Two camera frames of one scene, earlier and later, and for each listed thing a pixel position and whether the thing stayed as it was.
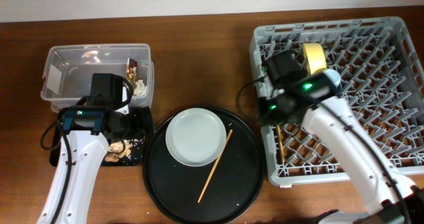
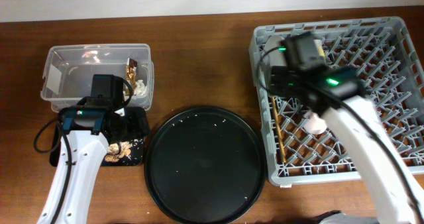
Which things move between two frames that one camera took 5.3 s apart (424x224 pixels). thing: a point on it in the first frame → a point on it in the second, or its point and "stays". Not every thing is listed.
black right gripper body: (272, 111) → (284, 81)
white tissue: (140, 88) stays
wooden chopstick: (213, 169) → (283, 150)
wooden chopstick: (281, 143) stays
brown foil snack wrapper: (131, 73) stays
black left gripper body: (135, 124) stays
